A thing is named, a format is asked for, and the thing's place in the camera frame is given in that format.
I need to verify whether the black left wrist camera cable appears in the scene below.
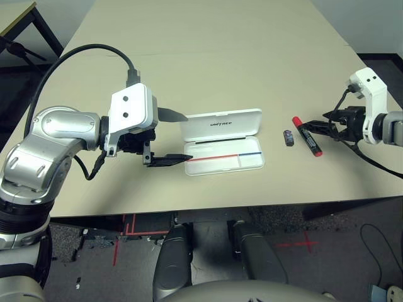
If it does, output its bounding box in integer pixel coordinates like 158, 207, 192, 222
24, 43, 142, 181

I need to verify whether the black tripod stand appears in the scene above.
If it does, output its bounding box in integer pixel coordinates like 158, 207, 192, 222
0, 34, 48, 64

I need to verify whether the blue floor object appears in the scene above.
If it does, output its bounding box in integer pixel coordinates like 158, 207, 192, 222
368, 284, 387, 302

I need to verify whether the dark grey robot leg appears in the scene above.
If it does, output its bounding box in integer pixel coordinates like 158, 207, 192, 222
231, 220, 289, 286
152, 223, 193, 301

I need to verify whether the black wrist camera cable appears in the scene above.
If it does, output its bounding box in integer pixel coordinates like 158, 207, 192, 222
332, 87, 403, 179
24, 43, 142, 181

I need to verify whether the dark grey robot right leg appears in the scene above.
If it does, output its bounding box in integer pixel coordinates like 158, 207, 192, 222
231, 220, 289, 286

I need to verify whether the beige side table black frame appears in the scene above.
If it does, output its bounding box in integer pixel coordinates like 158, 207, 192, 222
0, 0, 64, 59

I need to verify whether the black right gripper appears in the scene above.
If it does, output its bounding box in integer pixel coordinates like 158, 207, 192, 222
306, 106, 366, 142

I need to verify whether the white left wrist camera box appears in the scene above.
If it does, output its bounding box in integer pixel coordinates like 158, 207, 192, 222
103, 83, 158, 157

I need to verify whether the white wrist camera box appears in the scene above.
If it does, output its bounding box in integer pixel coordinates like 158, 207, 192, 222
103, 83, 158, 157
348, 67, 388, 145

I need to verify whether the white plastic pencil case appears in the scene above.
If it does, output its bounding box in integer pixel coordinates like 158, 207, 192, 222
179, 108, 266, 176

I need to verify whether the black marker with red cap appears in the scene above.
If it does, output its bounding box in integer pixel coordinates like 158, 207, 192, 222
292, 116, 324, 158

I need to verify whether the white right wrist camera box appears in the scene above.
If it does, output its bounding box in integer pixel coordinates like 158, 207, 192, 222
348, 67, 388, 145

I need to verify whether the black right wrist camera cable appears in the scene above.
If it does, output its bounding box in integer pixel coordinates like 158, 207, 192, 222
332, 87, 403, 179

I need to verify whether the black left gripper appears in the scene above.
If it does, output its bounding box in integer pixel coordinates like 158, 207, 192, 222
118, 107, 193, 167

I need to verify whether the dark grey robot left leg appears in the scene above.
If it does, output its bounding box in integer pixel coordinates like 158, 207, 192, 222
152, 223, 193, 301

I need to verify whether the grey robot torso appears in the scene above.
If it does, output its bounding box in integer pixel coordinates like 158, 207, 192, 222
160, 279, 334, 302

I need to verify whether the thin black floor cable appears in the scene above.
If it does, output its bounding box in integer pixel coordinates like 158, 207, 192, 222
360, 223, 400, 284

